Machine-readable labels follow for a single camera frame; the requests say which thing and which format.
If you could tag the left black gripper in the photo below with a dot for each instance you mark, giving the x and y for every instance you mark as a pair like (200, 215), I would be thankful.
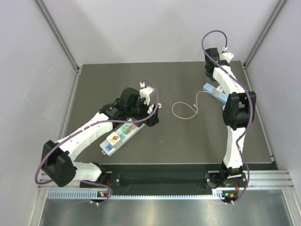
(153, 120)

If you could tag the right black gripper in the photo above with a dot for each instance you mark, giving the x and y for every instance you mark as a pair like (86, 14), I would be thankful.
(210, 77)

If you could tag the small dark blue charger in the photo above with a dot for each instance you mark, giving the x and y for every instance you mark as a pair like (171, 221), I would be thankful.
(218, 91)

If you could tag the light green plug adapter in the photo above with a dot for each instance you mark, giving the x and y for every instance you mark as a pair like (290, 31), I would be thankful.
(125, 128)

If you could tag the white cube plug adapter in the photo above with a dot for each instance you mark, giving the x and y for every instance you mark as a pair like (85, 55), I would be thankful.
(114, 139)

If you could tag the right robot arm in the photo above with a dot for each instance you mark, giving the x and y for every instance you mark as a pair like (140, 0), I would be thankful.
(238, 113)

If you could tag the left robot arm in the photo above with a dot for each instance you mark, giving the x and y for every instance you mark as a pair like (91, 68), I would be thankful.
(58, 157)

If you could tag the light blue power strip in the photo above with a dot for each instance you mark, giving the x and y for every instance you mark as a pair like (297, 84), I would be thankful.
(211, 89)

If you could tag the white multicolour power strip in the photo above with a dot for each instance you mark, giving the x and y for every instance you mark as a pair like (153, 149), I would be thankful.
(124, 139)

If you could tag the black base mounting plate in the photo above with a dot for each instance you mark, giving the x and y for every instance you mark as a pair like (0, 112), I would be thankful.
(202, 175)

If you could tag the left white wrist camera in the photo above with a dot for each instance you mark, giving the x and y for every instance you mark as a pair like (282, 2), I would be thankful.
(146, 92)

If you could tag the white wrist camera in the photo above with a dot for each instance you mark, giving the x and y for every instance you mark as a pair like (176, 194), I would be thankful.
(146, 92)
(226, 55)

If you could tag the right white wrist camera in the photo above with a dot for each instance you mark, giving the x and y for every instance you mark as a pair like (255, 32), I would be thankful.
(226, 55)

